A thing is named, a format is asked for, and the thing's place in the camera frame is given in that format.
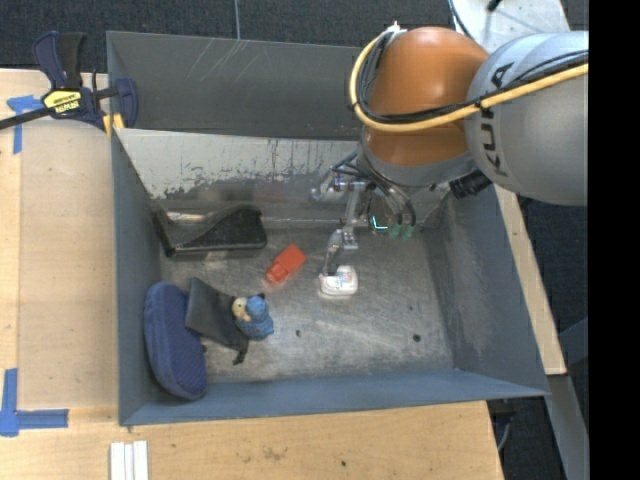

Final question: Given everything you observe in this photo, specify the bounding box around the small white printed container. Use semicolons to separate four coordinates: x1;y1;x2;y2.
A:
318;264;360;298

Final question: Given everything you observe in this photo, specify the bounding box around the red plastic block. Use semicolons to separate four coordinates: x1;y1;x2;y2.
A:
264;243;308;286

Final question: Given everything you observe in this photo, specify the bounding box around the grey metal bin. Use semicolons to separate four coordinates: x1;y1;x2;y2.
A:
105;30;552;427

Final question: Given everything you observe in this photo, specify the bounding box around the blue toy figure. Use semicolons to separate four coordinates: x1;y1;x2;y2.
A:
230;293;276;341

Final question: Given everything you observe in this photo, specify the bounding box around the black wedge-shaped object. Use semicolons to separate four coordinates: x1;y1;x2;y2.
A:
151;204;269;260

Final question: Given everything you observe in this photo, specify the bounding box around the dark grey cloth pouch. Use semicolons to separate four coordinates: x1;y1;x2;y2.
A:
184;276;251;367

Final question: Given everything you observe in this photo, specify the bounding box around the blue oval fabric case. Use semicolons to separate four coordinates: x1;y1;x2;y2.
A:
143;281;209;402

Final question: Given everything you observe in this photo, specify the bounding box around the black cylinder on white bracket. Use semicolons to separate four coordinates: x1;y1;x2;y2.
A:
419;169;494;230

